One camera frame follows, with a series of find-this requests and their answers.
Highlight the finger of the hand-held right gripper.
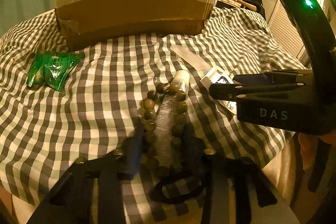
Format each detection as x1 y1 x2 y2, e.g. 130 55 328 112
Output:
232 70 315 86
209 82 315 109

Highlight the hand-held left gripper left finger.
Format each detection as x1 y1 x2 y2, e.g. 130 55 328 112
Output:
28 124 145 224

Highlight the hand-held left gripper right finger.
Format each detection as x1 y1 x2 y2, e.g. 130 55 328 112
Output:
182 126 300 224

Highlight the small white tube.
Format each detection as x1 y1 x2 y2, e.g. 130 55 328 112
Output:
153 70 190 162

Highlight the white printed tube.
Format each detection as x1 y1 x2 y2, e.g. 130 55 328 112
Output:
201 66 239 110

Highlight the brown cardboard box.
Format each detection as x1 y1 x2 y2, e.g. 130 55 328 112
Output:
48 0 221 51

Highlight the person's right hand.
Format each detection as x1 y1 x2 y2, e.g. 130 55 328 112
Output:
298 128 336 171

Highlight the black hair band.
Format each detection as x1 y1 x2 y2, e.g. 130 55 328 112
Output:
152 173 208 204

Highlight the grey white checked blanket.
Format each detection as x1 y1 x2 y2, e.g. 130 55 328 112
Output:
0 7 313 224

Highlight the white louvered wardrobe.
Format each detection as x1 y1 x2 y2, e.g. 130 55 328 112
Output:
256 0 336 67

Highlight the black bag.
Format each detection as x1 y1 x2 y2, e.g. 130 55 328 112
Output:
243 0 267 23

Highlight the white plastic strip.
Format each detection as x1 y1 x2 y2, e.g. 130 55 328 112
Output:
170 45 212 77

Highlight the green snack packet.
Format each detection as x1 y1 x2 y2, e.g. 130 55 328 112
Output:
26 52 85 91

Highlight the olive bead bracelet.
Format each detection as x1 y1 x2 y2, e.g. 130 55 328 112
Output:
142 82 189 178

